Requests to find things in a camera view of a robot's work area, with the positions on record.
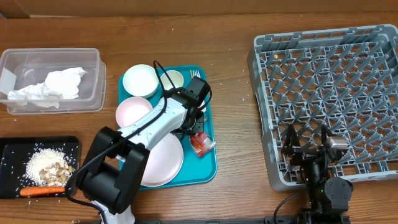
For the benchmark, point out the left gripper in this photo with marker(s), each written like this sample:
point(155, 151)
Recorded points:
point(200, 126)

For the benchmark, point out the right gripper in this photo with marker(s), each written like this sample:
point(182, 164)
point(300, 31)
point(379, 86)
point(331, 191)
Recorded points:
point(293, 146)

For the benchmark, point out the red snack wrapper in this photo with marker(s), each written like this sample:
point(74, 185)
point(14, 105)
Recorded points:
point(201, 143)

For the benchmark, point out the pink bowl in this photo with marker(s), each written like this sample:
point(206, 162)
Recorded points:
point(131, 110)

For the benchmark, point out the large pink plate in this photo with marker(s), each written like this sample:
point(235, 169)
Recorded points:
point(164, 163)

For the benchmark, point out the white napkin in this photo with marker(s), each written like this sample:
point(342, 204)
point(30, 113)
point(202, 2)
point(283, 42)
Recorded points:
point(58, 85)

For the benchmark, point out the nuts and rice pile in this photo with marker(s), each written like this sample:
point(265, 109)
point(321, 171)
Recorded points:
point(49, 168)

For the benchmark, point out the orange carrot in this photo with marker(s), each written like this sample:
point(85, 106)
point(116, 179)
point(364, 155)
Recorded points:
point(39, 191)

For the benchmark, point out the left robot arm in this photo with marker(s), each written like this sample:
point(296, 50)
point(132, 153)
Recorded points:
point(111, 174)

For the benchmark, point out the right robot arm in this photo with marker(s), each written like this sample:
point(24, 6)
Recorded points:
point(328, 196)

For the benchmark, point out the grey dishwasher rack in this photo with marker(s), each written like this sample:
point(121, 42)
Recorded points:
point(345, 79)

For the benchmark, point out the white plastic fork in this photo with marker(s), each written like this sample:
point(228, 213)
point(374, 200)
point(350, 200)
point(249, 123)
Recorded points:
point(196, 73)

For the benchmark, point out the pale green cup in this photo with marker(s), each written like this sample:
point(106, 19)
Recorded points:
point(176, 78)

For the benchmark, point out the white bowl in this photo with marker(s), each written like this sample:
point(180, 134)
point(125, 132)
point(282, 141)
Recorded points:
point(140, 80)

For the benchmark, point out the clear plastic bin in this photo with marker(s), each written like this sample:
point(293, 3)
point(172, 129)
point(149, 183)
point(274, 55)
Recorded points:
point(23, 67)

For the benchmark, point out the black tray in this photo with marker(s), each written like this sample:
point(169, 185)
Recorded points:
point(17, 152)

